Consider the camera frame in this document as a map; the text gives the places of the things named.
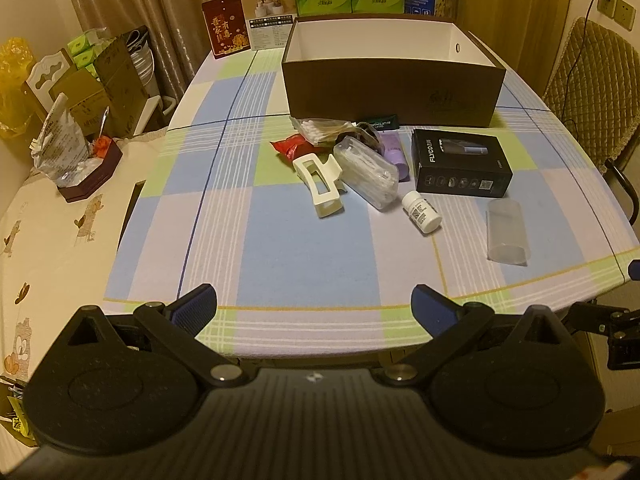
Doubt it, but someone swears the beige sheer curtain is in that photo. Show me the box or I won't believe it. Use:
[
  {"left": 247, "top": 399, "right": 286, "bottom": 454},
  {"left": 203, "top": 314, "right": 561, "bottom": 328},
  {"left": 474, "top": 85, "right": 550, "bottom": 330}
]
[{"left": 57, "top": 0, "right": 296, "bottom": 106}]

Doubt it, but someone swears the golden brown curtain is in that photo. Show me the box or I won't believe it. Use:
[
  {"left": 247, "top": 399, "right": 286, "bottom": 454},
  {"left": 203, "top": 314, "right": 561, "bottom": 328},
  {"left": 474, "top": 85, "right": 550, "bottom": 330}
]
[{"left": 457, "top": 0, "right": 576, "bottom": 92}]

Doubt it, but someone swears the black shaver box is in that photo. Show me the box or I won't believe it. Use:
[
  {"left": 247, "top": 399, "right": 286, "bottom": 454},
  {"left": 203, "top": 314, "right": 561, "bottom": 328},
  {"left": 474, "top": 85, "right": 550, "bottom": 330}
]
[{"left": 411, "top": 128, "right": 514, "bottom": 197}]

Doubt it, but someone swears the white pill bottle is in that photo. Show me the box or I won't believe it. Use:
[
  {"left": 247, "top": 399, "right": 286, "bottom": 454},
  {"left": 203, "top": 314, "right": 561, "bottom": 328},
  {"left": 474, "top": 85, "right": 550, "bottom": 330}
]
[{"left": 401, "top": 191, "right": 443, "bottom": 235}]

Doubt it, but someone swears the yellow plastic bag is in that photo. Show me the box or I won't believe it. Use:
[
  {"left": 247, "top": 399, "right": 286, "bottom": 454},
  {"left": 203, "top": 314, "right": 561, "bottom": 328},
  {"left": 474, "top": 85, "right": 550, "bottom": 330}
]
[{"left": 0, "top": 36, "right": 42, "bottom": 141}]

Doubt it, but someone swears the bag of wooden cotton swabs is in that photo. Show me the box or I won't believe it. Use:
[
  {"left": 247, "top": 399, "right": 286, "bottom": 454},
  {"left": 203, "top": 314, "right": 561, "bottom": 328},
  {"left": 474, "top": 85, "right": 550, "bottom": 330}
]
[{"left": 290, "top": 116, "right": 353, "bottom": 144}]

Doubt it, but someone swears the brown storage box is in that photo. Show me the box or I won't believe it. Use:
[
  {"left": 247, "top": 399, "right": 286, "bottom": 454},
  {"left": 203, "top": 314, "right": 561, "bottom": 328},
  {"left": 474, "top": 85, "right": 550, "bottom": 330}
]
[{"left": 281, "top": 15, "right": 507, "bottom": 129}]

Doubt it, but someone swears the plain cardboard box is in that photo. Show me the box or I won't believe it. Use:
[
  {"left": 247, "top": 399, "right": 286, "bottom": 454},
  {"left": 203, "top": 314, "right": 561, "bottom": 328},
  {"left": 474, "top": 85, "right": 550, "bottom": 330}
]
[{"left": 50, "top": 67, "right": 108, "bottom": 136}]

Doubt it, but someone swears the white product box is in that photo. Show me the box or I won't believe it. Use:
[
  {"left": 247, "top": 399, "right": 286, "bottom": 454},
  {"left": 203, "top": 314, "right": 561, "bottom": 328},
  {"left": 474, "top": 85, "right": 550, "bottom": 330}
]
[{"left": 238, "top": 0, "right": 296, "bottom": 52}]

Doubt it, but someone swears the white wooden chair back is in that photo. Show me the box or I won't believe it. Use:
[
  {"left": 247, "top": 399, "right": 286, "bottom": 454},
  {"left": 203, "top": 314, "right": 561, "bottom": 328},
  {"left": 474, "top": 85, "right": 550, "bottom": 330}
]
[{"left": 25, "top": 49, "right": 76, "bottom": 111}]

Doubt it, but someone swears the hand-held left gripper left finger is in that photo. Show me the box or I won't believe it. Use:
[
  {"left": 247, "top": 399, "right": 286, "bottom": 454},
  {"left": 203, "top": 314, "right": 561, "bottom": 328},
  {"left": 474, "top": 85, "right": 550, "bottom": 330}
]
[{"left": 66, "top": 283, "right": 247, "bottom": 389}]

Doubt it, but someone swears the brown dishware carton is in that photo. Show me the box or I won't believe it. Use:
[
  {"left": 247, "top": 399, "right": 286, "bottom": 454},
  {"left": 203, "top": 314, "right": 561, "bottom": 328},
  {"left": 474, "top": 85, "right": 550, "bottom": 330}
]
[{"left": 92, "top": 25, "right": 162, "bottom": 139}]

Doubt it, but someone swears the cartoon print cream cloth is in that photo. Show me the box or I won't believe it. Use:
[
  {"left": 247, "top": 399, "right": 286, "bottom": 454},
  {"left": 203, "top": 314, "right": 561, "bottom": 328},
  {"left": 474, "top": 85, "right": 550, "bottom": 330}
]
[{"left": 0, "top": 125, "right": 171, "bottom": 461}]

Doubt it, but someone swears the white folding stand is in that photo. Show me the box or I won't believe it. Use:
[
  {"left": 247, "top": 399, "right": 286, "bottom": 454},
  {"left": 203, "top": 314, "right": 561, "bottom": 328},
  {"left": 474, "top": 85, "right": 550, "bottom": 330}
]
[{"left": 132, "top": 95, "right": 176, "bottom": 137}]

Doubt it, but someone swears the clear cotton swab case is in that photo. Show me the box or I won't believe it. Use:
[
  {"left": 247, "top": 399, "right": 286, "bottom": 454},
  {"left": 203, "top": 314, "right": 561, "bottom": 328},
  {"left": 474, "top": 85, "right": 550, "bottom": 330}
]
[{"left": 332, "top": 135, "right": 401, "bottom": 211}]

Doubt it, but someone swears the chair with quilted cover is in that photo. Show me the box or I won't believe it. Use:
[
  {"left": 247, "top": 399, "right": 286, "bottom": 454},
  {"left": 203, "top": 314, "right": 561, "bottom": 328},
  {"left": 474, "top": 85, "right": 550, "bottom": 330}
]
[{"left": 541, "top": 16, "right": 640, "bottom": 228}]

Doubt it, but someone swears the red gold-print gift box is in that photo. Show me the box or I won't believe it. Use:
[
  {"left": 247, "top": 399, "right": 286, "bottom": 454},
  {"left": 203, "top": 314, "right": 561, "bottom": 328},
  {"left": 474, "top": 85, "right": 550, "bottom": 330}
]
[{"left": 201, "top": 0, "right": 251, "bottom": 61}]

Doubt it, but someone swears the frosted clear plastic cup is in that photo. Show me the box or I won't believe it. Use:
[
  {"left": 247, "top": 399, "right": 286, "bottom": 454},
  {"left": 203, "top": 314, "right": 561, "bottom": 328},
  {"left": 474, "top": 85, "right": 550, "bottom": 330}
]
[{"left": 486, "top": 198, "right": 531, "bottom": 266}]

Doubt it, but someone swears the white hair claw clip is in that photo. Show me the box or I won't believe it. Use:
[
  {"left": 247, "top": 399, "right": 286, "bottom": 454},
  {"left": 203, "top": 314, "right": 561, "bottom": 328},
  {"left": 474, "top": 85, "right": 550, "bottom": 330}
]
[{"left": 292, "top": 152, "right": 349, "bottom": 219}]

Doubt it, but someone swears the yellow packet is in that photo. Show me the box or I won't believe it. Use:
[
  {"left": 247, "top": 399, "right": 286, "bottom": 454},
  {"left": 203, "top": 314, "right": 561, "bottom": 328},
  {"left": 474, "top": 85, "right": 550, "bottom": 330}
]
[{"left": 0, "top": 375, "right": 37, "bottom": 449}]

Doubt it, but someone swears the wrapped green tissue bundle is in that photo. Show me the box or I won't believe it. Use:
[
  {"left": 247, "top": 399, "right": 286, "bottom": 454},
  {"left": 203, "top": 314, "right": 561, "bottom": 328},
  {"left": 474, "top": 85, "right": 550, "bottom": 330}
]
[{"left": 67, "top": 27, "right": 117, "bottom": 78}]

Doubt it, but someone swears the red snack packet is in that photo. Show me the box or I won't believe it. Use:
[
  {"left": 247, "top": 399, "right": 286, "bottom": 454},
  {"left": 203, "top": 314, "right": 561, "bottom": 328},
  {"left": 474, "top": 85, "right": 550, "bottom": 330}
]
[{"left": 270, "top": 134, "right": 321, "bottom": 162}]

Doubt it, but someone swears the dark green tube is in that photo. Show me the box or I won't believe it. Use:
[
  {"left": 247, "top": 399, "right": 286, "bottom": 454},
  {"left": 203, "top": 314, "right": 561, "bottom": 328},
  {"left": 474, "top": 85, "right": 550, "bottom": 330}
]
[{"left": 356, "top": 115, "right": 399, "bottom": 132}]

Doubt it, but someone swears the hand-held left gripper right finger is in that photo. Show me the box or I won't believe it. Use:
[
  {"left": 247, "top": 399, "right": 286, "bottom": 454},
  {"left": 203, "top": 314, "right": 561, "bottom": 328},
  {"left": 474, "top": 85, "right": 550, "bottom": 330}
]
[{"left": 382, "top": 283, "right": 574, "bottom": 389}]

